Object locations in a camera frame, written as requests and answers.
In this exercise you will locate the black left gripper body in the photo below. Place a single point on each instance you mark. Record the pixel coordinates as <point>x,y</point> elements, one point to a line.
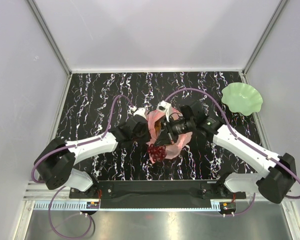
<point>143,135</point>

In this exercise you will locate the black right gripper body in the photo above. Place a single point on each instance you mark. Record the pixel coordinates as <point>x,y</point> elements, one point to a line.
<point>179,126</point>

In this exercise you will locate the red grape bunch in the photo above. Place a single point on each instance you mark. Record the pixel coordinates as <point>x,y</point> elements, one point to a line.
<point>156,153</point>

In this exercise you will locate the pink plastic bag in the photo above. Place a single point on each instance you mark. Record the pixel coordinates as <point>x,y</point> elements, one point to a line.
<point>156,128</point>

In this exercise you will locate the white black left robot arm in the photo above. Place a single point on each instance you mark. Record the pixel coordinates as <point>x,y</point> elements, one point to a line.
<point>55,164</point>

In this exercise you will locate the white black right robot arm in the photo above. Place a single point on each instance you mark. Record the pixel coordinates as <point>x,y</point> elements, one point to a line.
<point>274,174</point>

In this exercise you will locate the green wavy plastic bowl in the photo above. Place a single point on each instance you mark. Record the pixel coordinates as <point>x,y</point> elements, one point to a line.
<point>242,98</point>

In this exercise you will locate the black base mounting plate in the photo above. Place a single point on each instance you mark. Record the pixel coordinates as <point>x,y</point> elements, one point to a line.
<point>203,189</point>

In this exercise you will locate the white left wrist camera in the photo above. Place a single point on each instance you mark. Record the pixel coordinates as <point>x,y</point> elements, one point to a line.
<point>139,114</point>

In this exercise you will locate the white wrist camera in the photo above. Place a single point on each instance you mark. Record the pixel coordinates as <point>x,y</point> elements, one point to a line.
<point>139,114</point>
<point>166,108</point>

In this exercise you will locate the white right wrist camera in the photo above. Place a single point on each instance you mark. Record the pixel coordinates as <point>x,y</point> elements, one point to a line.
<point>166,108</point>

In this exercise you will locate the aluminium frame rail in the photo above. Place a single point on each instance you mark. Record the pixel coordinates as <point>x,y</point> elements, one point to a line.
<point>38,191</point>

